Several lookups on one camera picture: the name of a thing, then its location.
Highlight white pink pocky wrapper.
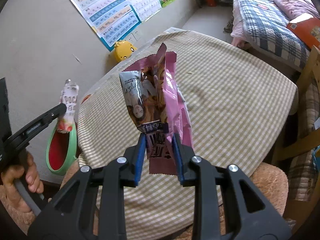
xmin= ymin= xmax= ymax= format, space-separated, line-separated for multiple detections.
xmin=57 ymin=79 xmax=79 ymax=133

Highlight purple snack bag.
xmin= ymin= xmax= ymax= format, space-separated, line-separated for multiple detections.
xmin=119 ymin=43 xmax=193 ymax=175

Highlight green red trash bin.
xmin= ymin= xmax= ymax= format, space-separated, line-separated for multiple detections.
xmin=46 ymin=122 xmax=78 ymax=176

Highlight person left hand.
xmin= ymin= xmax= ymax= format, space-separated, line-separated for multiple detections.
xmin=1 ymin=152 xmax=44 ymax=213

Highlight wooden chair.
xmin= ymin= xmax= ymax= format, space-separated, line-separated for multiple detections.
xmin=272 ymin=46 xmax=319 ymax=232

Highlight checkered beige tablecloth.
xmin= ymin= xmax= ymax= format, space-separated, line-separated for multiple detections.
xmin=77 ymin=29 xmax=299 ymax=240

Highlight yellow duck toy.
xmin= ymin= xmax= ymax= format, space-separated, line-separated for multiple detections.
xmin=114 ymin=40 xmax=137 ymax=63

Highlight pinyin alphabet poster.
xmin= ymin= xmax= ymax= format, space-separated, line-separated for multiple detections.
xmin=70 ymin=0 xmax=141 ymax=51

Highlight brown shoe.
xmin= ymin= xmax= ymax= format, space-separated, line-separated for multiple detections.
xmin=223 ymin=16 xmax=234 ymax=34

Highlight pink quilt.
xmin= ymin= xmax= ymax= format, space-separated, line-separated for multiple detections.
xmin=273 ymin=0 xmax=319 ymax=20

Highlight red container on shelf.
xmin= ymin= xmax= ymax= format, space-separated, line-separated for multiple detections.
xmin=206 ymin=0 xmax=216 ymax=7

